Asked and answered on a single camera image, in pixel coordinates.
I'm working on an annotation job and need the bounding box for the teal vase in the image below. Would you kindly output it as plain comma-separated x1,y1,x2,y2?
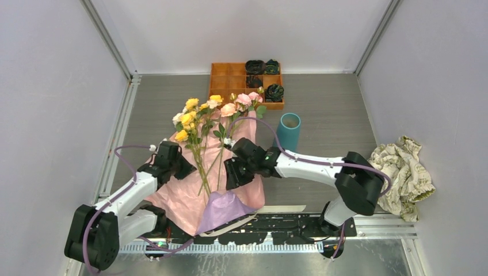
273,113,301,152

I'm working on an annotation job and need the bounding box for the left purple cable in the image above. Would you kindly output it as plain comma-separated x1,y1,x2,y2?
82,144,193,273

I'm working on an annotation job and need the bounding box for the cream ribbon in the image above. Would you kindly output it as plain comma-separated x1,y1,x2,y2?
199,205,306,237

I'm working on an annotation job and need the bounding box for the pink rose stem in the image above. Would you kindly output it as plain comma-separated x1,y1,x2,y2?
198,92,266,194

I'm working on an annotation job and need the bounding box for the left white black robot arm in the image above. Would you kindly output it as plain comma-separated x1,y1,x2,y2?
64,140,196,271

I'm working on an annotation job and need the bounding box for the dark rolled cloth middle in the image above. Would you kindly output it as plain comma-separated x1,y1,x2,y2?
246,75,263,89

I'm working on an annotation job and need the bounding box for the crumpled cream patterned cloth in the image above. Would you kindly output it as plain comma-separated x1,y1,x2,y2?
368,136,436,222

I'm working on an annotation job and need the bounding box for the dark rolled cloth back-left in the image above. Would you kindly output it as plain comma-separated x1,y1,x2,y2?
245,60,266,75

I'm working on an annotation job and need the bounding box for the dark rolled cloth back-right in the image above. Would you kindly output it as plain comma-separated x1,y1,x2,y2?
265,59,280,75

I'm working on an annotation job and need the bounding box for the orange compartment tray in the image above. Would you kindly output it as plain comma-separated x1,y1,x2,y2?
209,62,285,110

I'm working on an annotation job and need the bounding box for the dark rolled cloth front-right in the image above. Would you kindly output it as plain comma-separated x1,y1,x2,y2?
264,83,284,102

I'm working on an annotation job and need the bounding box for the pink wrapping paper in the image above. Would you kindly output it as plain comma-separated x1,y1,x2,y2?
144,110,266,237

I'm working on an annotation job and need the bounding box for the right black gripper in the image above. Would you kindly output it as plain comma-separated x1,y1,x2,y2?
224,156,257,191

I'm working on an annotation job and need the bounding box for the aluminium front rail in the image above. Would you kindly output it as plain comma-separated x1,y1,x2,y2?
72,215,418,255

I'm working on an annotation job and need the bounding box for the purple wrapping paper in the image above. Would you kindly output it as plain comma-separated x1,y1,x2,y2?
196,191,257,235

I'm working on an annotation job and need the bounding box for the peach rose stem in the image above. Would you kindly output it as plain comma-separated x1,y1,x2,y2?
217,103,237,191

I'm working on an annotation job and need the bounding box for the yellow pink flower bunch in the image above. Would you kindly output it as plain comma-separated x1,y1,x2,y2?
172,94,224,195

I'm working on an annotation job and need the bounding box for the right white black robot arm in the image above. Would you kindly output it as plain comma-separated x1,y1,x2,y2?
223,138,383,236

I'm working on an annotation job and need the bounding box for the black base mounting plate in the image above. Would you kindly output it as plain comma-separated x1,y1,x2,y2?
131,212,357,247

